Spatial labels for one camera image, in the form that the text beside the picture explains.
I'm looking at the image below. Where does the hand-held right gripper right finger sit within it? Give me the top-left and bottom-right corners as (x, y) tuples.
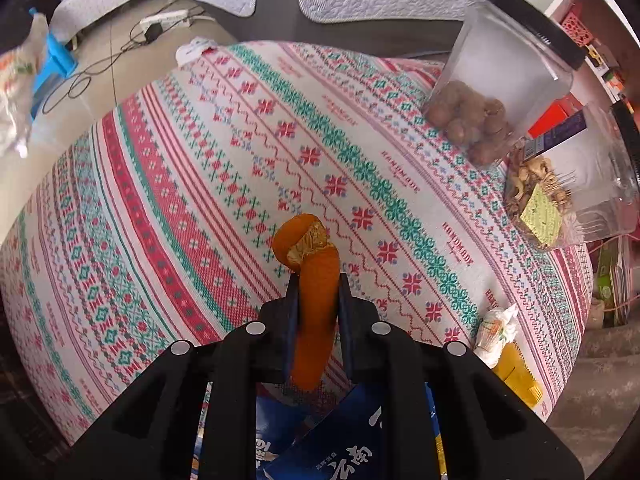
(337, 271), (586, 480)

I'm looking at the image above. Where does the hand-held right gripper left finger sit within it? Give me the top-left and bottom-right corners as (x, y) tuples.
(55, 273), (302, 480)

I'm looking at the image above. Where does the orange peel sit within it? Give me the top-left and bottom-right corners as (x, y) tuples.
(271, 213), (343, 392)

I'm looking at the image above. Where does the blue carton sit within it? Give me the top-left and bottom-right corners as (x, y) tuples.
(200, 384), (443, 480)

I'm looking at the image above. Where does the white wrapper with green print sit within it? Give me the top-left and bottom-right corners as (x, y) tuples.
(472, 304), (521, 368)

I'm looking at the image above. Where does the yellow packet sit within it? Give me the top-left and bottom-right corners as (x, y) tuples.
(492, 342), (545, 407)

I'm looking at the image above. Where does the red green patterned tablecloth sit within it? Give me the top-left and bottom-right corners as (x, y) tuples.
(0, 40), (596, 448)

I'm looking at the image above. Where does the pile of mixed nuts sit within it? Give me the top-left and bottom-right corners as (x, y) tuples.
(504, 142), (576, 247)

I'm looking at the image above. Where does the pile of brown round snacks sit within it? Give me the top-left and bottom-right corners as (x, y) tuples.
(425, 80), (516, 167)

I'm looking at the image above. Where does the green box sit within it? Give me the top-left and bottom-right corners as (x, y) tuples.
(592, 247), (622, 306)

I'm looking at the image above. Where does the clear jar with yellow label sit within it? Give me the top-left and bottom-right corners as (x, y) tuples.
(502, 100), (640, 253)

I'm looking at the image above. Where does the purple box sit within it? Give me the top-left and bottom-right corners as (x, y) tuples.
(525, 110), (588, 156)

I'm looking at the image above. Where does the red cardboard box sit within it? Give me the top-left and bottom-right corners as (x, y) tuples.
(527, 94), (586, 141)

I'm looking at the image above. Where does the clear jar with brown balls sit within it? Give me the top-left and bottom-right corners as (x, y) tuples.
(422, 0), (588, 168)

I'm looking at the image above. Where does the white power strip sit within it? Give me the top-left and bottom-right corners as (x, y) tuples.
(139, 9), (201, 31)

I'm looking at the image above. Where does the blue plastic stool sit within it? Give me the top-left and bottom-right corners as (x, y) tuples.
(29, 7), (78, 106)

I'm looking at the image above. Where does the pink slotted basket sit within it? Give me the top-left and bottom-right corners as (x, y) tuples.
(560, 4), (594, 48)

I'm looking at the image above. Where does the black cable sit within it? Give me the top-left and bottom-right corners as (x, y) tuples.
(42, 22), (151, 116)

